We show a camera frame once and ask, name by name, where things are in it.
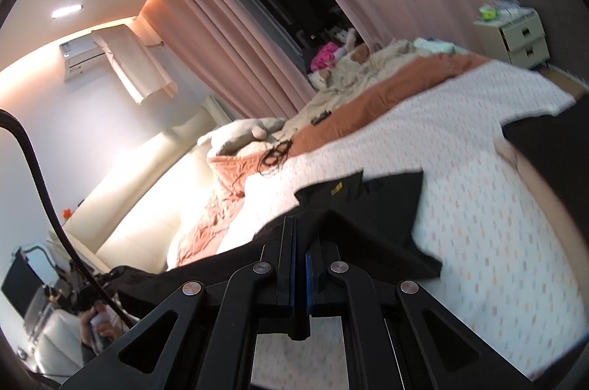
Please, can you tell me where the black shirt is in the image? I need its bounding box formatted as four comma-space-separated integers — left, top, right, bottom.
112, 171, 442, 318

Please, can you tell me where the person's left hand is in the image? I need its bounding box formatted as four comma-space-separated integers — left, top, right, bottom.
79, 302, 122, 346

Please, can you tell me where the cream padded headboard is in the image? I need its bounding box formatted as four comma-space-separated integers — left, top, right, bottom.
63, 96, 230, 273

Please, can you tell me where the orange-brown duvet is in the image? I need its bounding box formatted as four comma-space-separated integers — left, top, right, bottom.
167, 53, 488, 268

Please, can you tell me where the grey plush toy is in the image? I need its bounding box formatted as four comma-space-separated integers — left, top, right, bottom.
197, 118, 286, 157

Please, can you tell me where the white floral bed sheet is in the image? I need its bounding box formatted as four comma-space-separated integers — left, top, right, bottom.
221, 61, 588, 377

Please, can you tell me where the beige crumpled blanket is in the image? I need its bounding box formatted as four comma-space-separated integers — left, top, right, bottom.
275, 38, 467, 140

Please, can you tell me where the pink plush toy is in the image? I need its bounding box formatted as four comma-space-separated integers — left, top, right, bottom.
310, 42, 339, 72

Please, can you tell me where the white hanging cloth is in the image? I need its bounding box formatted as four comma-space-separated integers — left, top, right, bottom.
90, 24, 178, 105

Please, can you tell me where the white air conditioner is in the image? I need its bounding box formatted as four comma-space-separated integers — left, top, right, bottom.
59, 33, 105, 82

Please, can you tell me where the folded black garment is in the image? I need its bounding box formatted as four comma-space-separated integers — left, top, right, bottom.
502, 96, 589, 235

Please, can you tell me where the pink curtain left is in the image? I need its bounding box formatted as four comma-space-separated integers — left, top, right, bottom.
141, 0, 314, 118

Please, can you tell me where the white bedside drawer cabinet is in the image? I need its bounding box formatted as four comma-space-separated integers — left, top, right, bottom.
473, 8, 550, 69

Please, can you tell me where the black coiled cable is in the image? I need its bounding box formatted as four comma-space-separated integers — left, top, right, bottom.
255, 138, 295, 176

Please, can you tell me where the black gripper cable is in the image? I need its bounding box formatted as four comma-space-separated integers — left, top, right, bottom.
0, 108, 135, 328

